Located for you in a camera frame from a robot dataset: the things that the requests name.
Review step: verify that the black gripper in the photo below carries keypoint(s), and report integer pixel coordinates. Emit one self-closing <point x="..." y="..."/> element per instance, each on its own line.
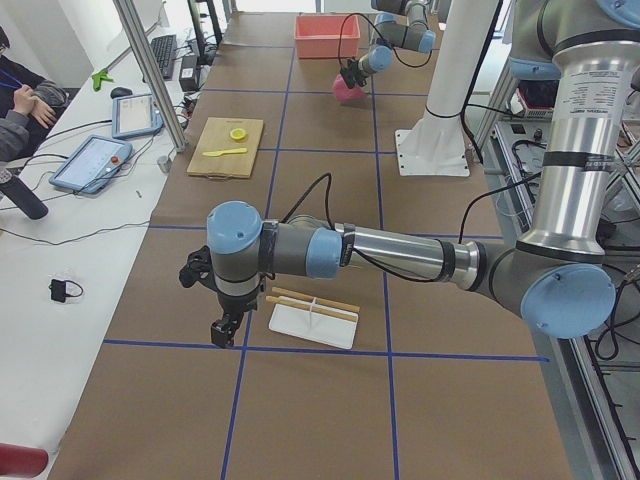
<point x="235" y="304"/>
<point x="357" y="70"/>

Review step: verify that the pink wiping cloth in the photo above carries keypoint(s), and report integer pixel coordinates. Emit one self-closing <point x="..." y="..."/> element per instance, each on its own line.
<point x="343" y="93"/>

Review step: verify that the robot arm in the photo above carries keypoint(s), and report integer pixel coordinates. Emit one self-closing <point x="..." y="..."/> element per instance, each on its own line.
<point x="552" y="277"/>
<point x="398" y="25"/>

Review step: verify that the person's forearm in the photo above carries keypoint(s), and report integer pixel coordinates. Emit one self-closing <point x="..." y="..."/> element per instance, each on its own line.
<point x="14" y="136"/>

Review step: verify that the person's hand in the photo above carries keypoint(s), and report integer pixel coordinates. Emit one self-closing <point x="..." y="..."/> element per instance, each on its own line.
<point x="27" y="103"/>

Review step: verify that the pink plastic bin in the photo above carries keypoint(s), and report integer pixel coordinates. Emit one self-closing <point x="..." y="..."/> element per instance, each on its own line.
<point x="326" y="36"/>

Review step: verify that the white towel rack tray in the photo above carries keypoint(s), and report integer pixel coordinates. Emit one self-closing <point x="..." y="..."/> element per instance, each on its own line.
<point x="337" y="330"/>

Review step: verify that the lemon slice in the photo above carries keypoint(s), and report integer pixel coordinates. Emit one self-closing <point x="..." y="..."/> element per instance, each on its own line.
<point x="238" y="134"/>

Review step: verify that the yellow plastic knife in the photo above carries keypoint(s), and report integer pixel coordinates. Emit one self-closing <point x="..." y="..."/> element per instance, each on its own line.
<point x="219" y="153"/>

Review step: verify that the bamboo cutting board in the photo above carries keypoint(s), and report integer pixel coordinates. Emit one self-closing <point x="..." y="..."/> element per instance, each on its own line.
<point x="215" y="136"/>

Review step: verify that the black power adapter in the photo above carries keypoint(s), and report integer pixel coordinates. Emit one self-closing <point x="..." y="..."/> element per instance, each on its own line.
<point x="189" y="73"/>

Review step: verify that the small black clip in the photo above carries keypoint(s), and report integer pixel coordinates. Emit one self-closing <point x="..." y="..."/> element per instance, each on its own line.
<point x="63" y="289"/>

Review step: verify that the black keyboard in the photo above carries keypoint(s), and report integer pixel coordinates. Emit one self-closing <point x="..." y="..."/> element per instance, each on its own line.
<point x="164" y="49"/>

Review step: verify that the near teach pendant tablet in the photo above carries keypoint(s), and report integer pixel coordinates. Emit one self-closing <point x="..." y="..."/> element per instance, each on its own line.
<point x="97" y="160"/>

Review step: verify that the teach pendant tablet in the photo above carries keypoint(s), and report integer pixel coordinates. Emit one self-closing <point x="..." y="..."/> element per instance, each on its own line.
<point x="97" y="160"/>
<point x="135" y="115"/>

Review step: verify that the far teach pendant tablet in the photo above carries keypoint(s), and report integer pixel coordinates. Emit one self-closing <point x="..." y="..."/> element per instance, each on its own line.
<point x="135" y="115"/>

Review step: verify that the black computer mouse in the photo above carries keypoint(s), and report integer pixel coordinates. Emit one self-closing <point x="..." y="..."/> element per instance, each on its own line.
<point x="119" y="92"/>

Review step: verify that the red object at corner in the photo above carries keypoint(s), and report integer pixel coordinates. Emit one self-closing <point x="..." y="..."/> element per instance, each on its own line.
<point x="22" y="462"/>

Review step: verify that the green plastic clamp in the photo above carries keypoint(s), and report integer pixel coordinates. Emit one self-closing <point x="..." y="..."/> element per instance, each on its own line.
<point x="99" y="78"/>

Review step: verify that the black bottle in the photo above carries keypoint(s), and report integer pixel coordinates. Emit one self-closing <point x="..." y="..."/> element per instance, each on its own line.
<point x="17" y="191"/>

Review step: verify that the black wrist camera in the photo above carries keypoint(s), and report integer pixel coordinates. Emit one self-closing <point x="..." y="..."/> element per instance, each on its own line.
<point x="198" y="269"/>

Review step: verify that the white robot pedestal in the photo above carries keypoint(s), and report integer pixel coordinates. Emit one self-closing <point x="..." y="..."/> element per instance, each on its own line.
<point x="435" y="146"/>

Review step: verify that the aluminium frame post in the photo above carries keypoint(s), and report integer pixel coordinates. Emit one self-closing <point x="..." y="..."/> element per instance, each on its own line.
<point x="139" y="43"/>

